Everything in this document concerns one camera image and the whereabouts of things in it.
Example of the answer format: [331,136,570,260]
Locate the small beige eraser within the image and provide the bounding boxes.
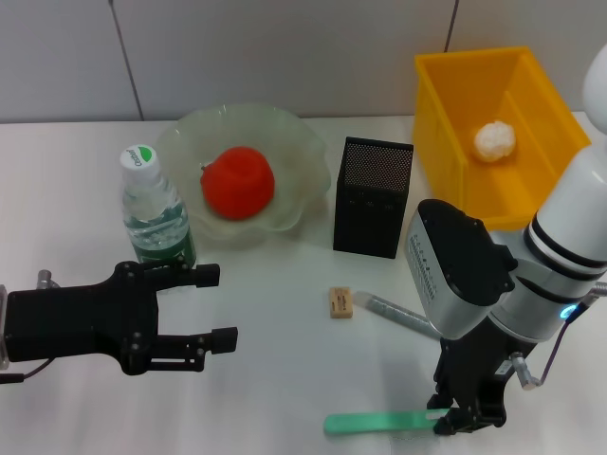
[328,285,355,319]

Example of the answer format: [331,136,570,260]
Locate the right wrist cable with plug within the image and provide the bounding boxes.
[510,282,607,391]

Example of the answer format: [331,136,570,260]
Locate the pale green glass fruit plate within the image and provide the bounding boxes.
[156,101,332,250]

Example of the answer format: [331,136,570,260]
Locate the red-orange fruit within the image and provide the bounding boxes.
[199,145,276,220]

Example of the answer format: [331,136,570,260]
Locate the wrist cable with plug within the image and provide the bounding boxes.
[510,282,607,391]
[0,268,58,384]

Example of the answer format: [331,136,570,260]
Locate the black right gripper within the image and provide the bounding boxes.
[426,315,517,436]

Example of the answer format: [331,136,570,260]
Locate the grey glitter pen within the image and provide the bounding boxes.
[354,289,442,338]

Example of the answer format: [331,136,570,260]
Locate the white paper ball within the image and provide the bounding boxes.
[473,120,518,162]

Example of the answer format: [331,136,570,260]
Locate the black mesh pen holder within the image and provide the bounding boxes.
[332,136,415,260]

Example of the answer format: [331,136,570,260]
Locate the green pen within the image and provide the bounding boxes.
[323,409,451,435]

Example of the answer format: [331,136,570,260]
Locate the yellow plastic bin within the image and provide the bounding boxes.
[413,45,593,231]

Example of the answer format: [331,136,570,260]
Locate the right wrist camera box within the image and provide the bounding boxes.
[405,198,518,340]

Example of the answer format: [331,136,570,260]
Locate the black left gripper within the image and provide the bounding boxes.
[4,258,238,376]

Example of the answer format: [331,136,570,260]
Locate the left wrist cable with plug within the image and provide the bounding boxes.
[0,268,58,384]

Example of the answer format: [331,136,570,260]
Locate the clear green-label water bottle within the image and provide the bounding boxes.
[118,143,198,285]

